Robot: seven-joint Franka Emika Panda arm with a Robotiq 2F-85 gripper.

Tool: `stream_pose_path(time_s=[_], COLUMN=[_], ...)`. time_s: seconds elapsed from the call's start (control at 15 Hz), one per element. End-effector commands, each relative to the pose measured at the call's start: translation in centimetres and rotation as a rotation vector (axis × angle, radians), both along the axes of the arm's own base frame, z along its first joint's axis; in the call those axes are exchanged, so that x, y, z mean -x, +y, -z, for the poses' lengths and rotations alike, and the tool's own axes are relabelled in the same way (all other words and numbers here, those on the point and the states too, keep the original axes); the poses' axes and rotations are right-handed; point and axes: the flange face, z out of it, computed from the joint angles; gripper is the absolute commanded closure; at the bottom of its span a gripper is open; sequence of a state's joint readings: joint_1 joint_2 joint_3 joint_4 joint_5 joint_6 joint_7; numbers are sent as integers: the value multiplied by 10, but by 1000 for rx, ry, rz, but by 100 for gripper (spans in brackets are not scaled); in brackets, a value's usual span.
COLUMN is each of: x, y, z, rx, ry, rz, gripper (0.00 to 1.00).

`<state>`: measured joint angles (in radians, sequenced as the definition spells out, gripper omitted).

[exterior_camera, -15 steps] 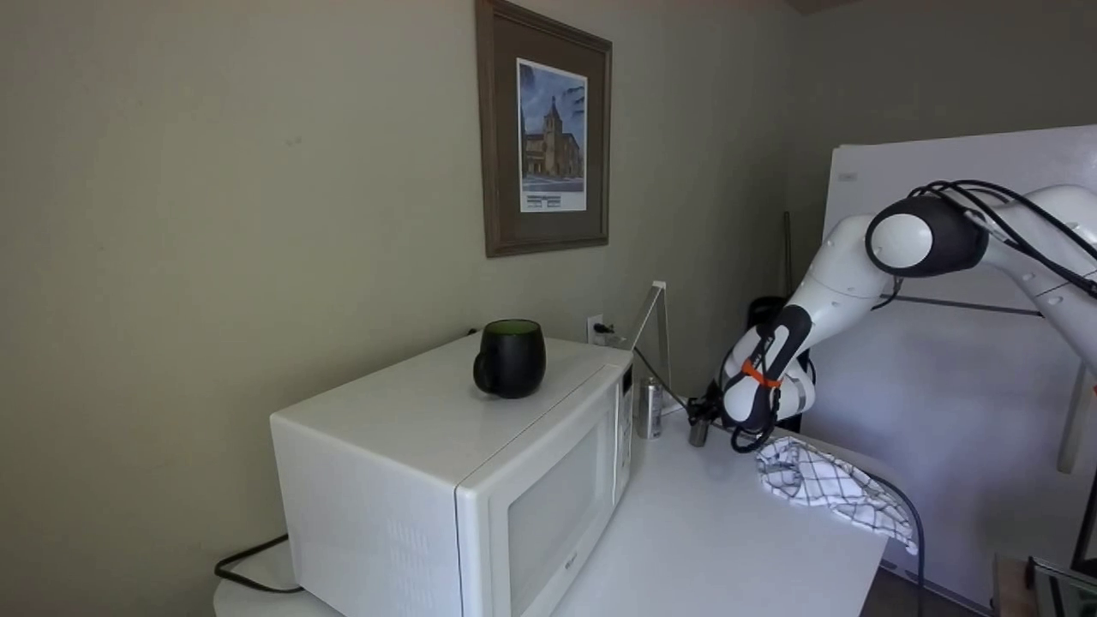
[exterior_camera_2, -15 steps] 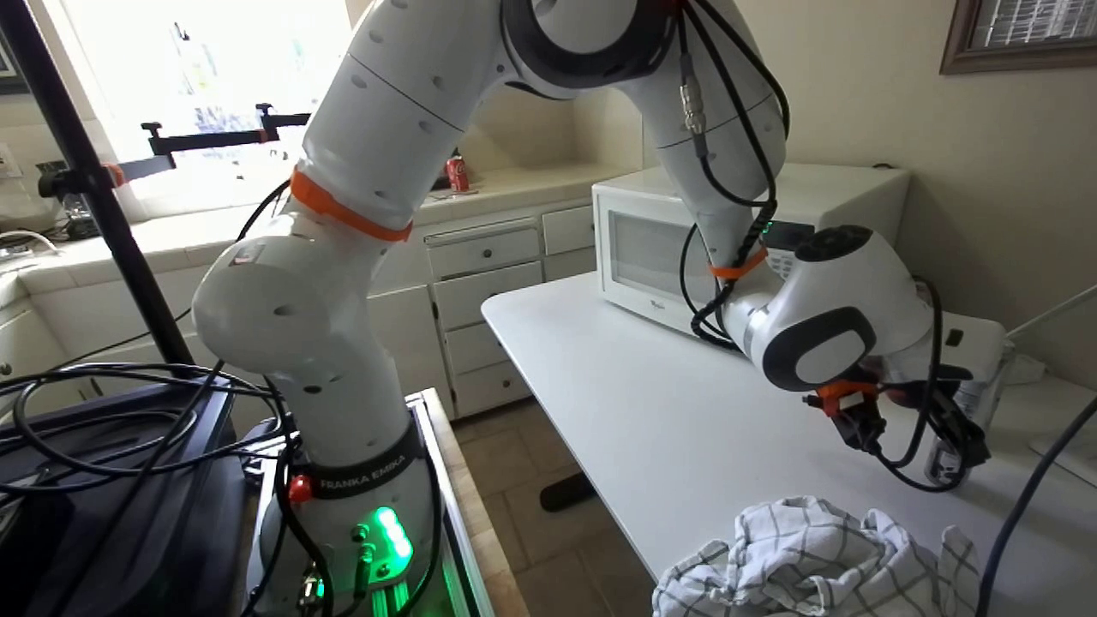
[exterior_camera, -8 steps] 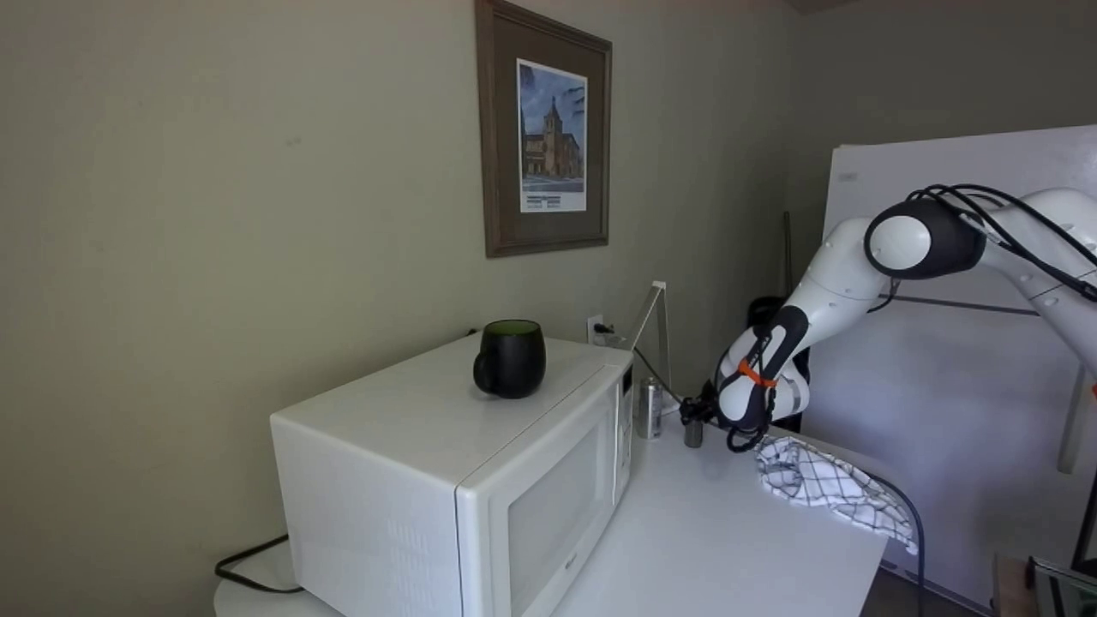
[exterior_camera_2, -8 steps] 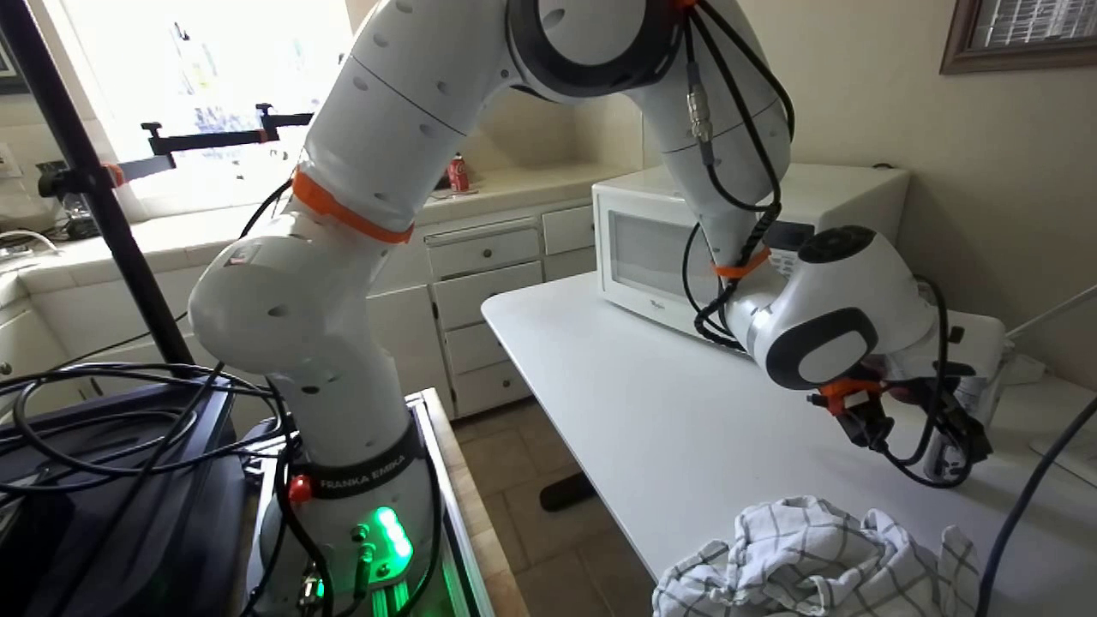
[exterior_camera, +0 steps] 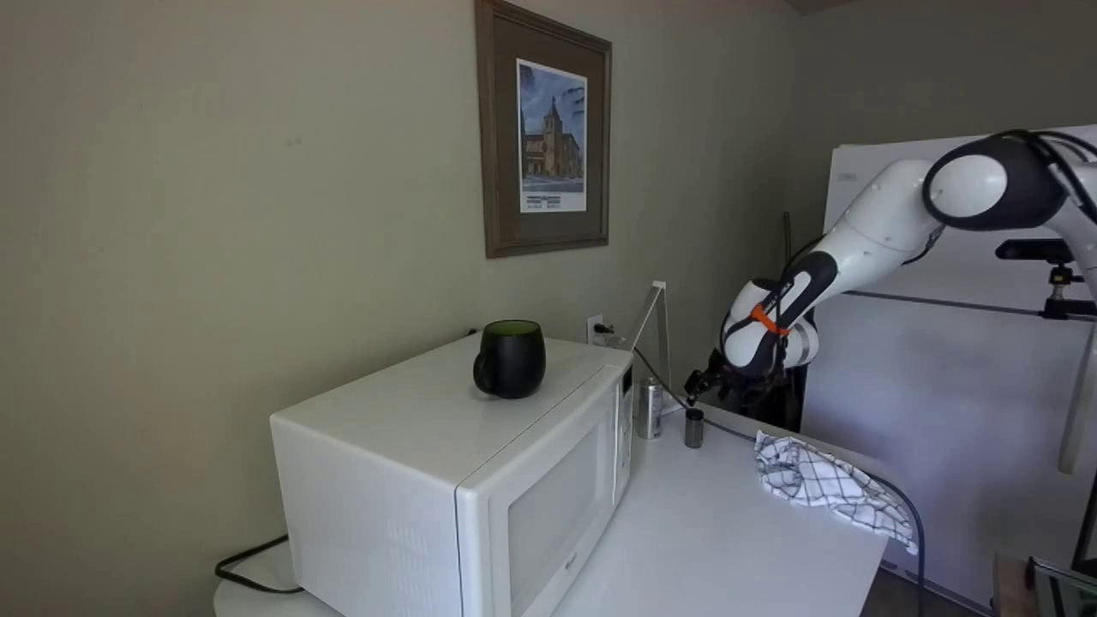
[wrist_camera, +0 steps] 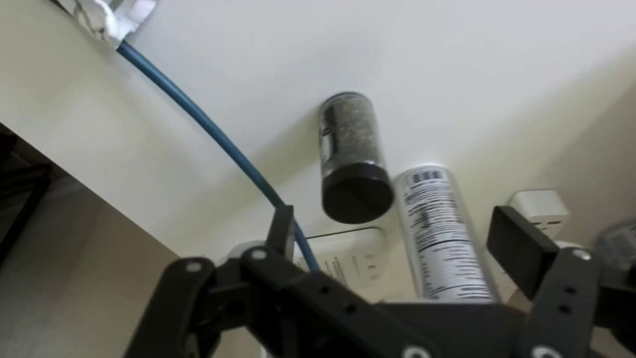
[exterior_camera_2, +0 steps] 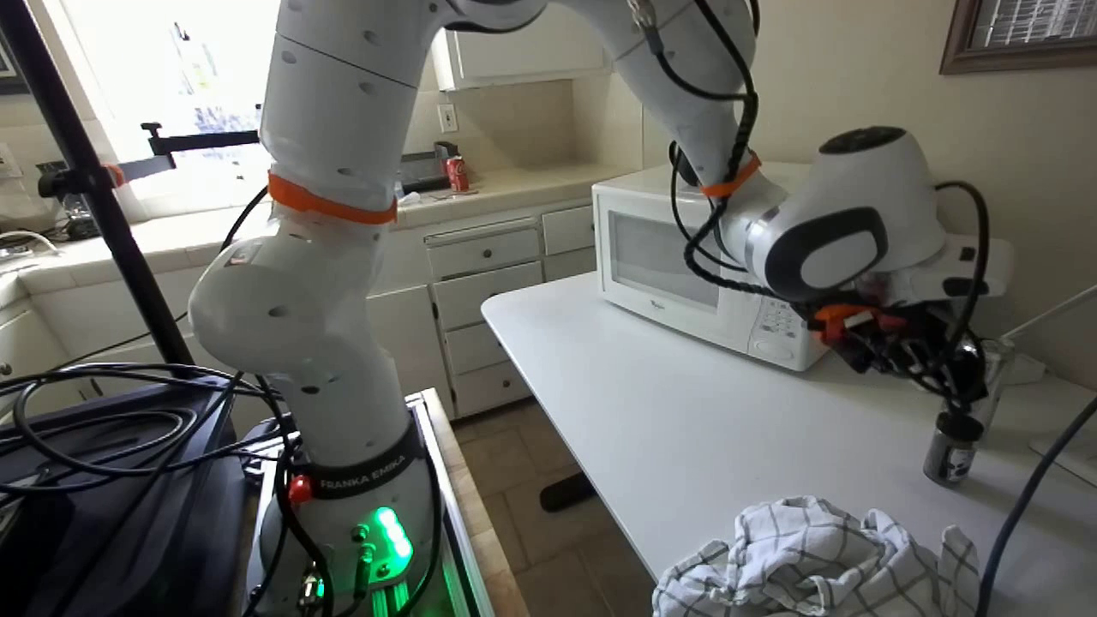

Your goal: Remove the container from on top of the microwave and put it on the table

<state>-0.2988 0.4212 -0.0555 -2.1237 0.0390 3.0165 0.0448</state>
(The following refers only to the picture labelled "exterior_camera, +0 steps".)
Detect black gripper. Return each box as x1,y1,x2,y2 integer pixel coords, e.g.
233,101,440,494
679,346,806,436

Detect white microwave oven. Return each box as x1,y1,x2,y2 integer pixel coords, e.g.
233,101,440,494
267,331,640,617

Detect silver blue can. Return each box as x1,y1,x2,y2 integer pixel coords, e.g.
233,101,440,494
635,379,669,444

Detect white checked dish cloth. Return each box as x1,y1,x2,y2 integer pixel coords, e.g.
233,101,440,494
750,427,924,558

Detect black mug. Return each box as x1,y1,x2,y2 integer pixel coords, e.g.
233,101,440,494
471,316,548,402

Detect white refrigerator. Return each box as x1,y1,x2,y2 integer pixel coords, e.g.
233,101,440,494
801,118,1097,604

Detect brown framed building picture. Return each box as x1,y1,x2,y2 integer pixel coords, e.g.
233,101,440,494
472,0,617,261

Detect white charger with cord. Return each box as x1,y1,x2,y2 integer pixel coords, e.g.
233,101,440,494
624,277,673,348

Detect black camera on mount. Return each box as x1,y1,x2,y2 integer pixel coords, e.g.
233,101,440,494
992,233,1097,325

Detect black microwave power cord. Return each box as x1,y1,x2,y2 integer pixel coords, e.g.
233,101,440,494
214,531,310,598

